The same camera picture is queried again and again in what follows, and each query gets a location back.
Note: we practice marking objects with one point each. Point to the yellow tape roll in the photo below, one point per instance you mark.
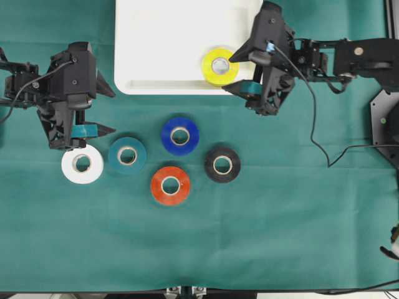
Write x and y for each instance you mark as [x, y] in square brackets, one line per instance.
[216, 67]

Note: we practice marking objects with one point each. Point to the blue tape roll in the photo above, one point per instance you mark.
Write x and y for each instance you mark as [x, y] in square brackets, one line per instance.
[180, 136]

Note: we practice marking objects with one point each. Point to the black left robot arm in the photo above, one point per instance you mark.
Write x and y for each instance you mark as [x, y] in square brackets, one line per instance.
[24, 89]

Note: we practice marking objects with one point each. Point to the black tape roll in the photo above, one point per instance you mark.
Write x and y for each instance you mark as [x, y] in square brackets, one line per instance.
[222, 164]

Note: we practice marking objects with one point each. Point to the teal tape roll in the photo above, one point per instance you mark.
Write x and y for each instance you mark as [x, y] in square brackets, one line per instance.
[127, 155]

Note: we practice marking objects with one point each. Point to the metal table clamp bracket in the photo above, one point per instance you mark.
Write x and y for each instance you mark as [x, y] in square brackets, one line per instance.
[187, 292]

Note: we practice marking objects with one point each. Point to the white plastic case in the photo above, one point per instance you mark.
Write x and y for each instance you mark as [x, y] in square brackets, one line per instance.
[159, 45]

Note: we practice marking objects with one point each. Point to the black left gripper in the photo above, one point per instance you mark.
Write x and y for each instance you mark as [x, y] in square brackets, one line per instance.
[72, 88]

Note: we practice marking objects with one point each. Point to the green table cloth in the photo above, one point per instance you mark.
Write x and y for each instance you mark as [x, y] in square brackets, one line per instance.
[310, 208]

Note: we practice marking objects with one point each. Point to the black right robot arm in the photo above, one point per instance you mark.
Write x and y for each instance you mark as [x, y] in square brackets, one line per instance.
[337, 62]

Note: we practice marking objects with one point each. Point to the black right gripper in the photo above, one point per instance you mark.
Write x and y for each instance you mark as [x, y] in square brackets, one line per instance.
[270, 38]

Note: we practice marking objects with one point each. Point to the aluminium frame rail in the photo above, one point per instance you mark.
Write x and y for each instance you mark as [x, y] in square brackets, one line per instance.
[391, 9]

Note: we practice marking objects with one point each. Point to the white tape roll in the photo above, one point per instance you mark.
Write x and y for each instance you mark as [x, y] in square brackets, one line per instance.
[82, 165]

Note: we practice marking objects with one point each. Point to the white black object at edge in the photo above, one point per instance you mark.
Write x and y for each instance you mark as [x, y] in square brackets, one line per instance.
[393, 251]

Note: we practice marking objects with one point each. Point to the red tape roll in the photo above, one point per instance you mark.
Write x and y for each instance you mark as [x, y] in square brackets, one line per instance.
[170, 186]

